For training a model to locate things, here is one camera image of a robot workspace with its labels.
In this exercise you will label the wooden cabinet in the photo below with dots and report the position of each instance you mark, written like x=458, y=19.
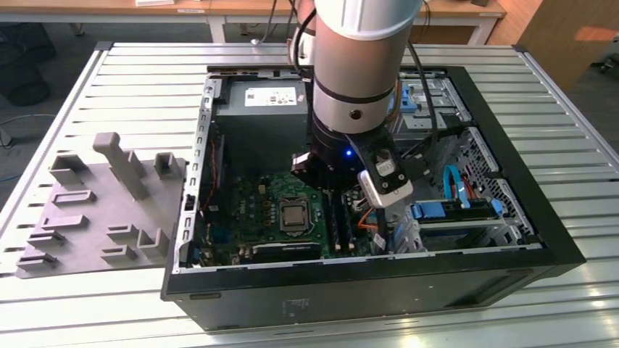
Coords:
x=570, y=36

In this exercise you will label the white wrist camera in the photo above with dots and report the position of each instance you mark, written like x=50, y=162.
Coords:
x=387, y=197

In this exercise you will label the metal drive cage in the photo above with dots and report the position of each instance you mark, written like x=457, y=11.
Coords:
x=454, y=98

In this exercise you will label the green motherboard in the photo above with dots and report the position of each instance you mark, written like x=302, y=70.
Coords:
x=251, y=203

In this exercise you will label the wooden desk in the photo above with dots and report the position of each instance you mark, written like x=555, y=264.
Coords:
x=96, y=9

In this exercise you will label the black camera bracket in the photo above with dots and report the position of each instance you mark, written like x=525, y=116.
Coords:
x=373, y=152

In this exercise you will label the silver CPU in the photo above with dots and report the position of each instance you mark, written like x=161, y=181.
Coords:
x=295, y=216

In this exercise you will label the grey power supply unit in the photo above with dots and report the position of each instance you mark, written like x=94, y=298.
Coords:
x=257, y=134

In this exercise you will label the black office chair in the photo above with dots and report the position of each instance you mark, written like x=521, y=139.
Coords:
x=24, y=65

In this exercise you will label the grey parts rack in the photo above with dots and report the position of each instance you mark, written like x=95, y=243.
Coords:
x=96, y=203

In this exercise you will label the black PC case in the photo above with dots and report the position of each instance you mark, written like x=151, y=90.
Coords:
x=338, y=293

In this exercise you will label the blue carrier with disk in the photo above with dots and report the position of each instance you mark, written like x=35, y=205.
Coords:
x=427, y=211

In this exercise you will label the light blue drive carrier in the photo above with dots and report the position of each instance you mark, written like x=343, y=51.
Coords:
x=409, y=103

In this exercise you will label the metal disk bay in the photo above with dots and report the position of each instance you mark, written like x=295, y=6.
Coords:
x=483, y=225

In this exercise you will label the black graphics card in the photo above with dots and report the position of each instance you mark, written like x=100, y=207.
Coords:
x=286, y=252

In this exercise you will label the blue port block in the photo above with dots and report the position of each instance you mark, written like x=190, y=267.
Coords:
x=221, y=235

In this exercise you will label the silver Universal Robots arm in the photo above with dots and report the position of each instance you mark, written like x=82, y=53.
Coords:
x=358, y=72

